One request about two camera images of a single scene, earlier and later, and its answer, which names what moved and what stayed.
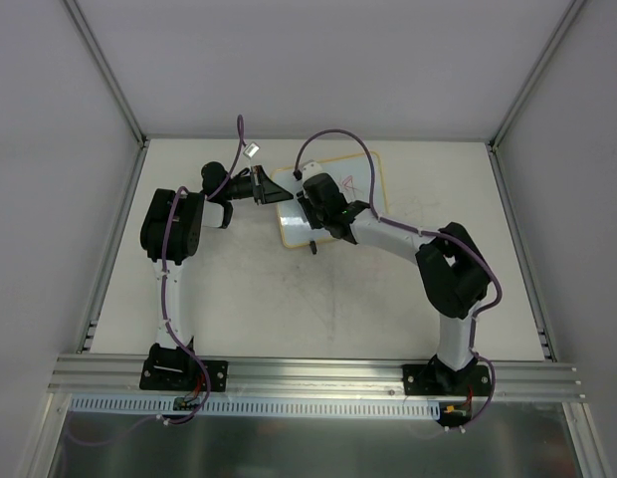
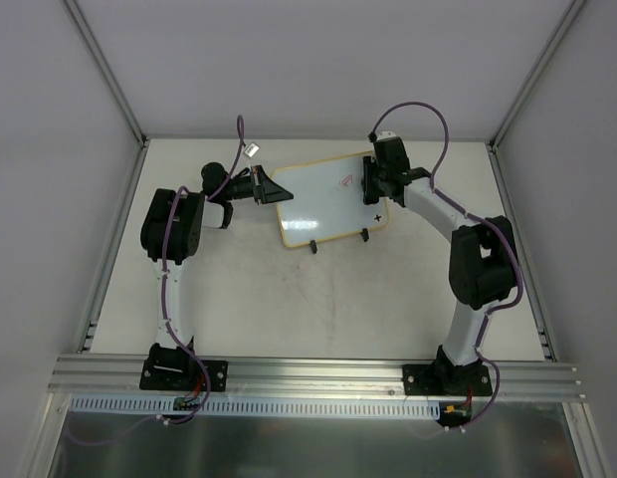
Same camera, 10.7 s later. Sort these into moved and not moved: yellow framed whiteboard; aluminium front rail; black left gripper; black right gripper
Moved: black right gripper
Not moved: yellow framed whiteboard; aluminium front rail; black left gripper
